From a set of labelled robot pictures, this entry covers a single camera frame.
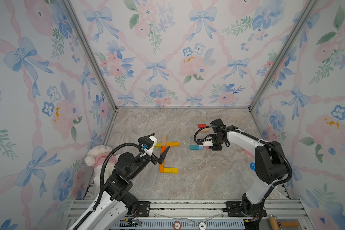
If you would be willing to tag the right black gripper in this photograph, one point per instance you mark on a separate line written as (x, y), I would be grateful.
(218, 147)

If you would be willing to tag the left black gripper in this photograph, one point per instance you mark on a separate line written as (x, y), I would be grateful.
(154, 159)

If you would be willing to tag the red-orange block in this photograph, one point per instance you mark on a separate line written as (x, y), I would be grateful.
(163, 148)

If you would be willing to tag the natural wood block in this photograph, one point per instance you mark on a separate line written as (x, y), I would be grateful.
(164, 140)

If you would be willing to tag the amber yellow block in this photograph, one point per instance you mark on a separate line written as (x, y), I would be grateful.
(173, 144)

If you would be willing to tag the yellow long block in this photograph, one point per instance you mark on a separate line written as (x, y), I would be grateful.
(171, 170)

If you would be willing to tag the teal block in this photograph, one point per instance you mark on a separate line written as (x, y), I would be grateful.
(194, 147)

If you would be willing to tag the orange small block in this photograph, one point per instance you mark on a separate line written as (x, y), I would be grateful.
(161, 167)

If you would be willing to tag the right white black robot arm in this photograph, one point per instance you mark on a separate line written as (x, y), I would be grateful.
(272, 168)

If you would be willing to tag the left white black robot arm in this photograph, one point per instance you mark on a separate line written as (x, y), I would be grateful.
(114, 200)

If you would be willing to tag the pink alarm clock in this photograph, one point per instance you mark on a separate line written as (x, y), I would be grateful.
(248, 153)

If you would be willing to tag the blue round badge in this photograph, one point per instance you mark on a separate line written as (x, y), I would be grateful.
(252, 166)

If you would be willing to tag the white plush bear pink shirt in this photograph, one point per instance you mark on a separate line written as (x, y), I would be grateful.
(95, 159)

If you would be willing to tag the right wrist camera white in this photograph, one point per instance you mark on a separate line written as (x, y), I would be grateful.
(208, 142)

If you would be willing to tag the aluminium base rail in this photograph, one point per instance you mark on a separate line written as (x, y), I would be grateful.
(200, 215)

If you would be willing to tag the wooden handle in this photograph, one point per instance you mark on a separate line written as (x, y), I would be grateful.
(278, 225)

